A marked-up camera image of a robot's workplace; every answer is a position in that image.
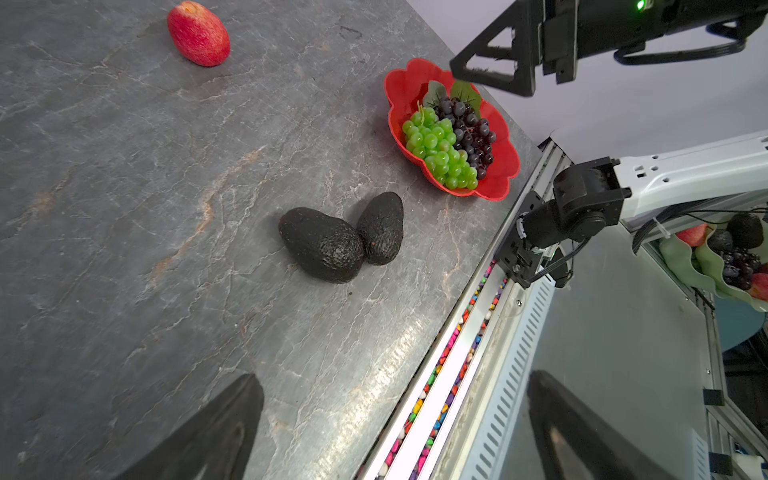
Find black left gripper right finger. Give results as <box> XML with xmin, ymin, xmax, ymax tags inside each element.
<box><xmin>526</xmin><ymin>370</ymin><xmax>673</xmax><ymax>479</ymax></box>

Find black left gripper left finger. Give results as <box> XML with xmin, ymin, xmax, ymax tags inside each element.
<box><xmin>118</xmin><ymin>373</ymin><xmax>264</xmax><ymax>479</ymax></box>

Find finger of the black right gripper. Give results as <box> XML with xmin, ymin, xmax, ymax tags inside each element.
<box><xmin>450</xmin><ymin>1</ymin><xmax>543</xmax><ymax>97</ymax></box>

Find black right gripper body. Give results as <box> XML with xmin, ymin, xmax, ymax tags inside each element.
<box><xmin>541</xmin><ymin>1</ymin><xmax>767</xmax><ymax>84</ymax></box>

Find dark purple fake grapes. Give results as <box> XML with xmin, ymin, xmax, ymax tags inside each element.
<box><xmin>421</xmin><ymin>80</ymin><xmax>497</xmax><ymax>182</ymax></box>

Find green fake grapes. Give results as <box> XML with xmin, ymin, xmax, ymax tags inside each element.
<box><xmin>401</xmin><ymin>104</ymin><xmax>479</xmax><ymax>191</ymax></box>

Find dark fake avocado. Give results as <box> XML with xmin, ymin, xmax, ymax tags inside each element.
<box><xmin>357</xmin><ymin>191</ymin><xmax>404</xmax><ymax>265</ymax></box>
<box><xmin>278</xmin><ymin>207</ymin><xmax>365</xmax><ymax>283</ymax></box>

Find red fake apple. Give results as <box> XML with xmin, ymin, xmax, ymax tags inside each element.
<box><xmin>167</xmin><ymin>1</ymin><xmax>231</xmax><ymax>67</ymax></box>

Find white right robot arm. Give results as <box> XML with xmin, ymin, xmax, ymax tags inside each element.
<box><xmin>450</xmin><ymin>1</ymin><xmax>767</xmax><ymax>288</ymax></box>

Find red flower-shaped fruit bowl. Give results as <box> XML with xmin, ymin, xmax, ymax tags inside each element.
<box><xmin>384</xmin><ymin>58</ymin><xmax>521</xmax><ymax>201</ymax></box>

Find green fruit bowl outside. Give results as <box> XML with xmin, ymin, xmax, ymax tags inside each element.
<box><xmin>659</xmin><ymin>212</ymin><xmax>767</xmax><ymax>312</ymax></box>

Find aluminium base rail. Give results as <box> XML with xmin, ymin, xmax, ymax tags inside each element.
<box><xmin>355</xmin><ymin>139</ymin><xmax>571</xmax><ymax>479</ymax></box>

